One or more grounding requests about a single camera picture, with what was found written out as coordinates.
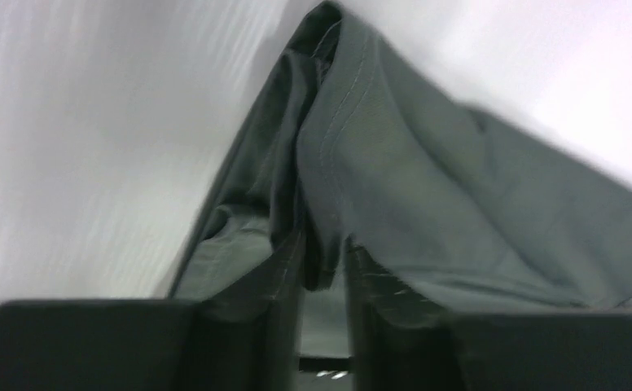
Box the dark grey t-shirt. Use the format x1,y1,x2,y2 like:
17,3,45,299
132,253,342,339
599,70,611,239
173,1,632,329

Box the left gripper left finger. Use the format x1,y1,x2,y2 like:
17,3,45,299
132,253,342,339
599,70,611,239
0,231,305,390

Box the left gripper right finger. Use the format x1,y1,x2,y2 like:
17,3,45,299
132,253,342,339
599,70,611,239
345,245,632,390

